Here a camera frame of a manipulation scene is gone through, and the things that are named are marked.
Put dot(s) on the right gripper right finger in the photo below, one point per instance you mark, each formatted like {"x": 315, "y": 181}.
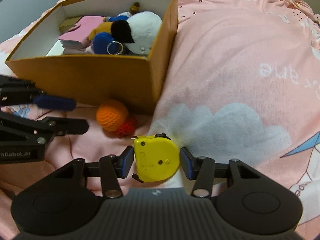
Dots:
{"x": 192, "y": 165}

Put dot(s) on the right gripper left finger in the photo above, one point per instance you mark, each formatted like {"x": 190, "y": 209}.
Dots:
{"x": 120, "y": 164}

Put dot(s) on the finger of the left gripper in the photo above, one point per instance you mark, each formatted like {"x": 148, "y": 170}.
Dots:
{"x": 66, "y": 126}
{"x": 55, "y": 103}

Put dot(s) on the yellow tape measure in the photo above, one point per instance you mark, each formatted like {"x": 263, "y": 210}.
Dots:
{"x": 157, "y": 158}

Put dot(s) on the pink card holder wallet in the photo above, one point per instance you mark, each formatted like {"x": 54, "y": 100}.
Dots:
{"x": 77, "y": 36}

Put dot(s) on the blue white doll keychain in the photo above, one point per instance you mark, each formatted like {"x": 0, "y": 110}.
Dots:
{"x": 100, "y": 38}

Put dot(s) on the white plush toy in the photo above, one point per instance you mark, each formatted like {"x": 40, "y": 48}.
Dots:
{"x": 138, "y": 32}

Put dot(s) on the red crochet ball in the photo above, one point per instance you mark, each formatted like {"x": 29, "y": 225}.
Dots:
{"x": 128, "y": 127}

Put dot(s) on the orange crochet ball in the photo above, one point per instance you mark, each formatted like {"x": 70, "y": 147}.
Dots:
{"x": 111, "y": 115}

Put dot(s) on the white flat box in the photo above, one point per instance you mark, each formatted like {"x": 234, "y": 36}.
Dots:
{"x": 56, "y": 50}

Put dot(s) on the small gold box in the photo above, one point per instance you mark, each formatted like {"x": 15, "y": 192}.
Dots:
{"x": 68, "y": 23}

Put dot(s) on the orange cardboard box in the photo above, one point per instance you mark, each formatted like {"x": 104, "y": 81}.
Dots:
{"x": 136, "y": 81}

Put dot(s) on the pink patterned bedsheet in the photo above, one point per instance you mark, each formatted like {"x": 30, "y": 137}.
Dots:
{"x": 243, "y": 82}

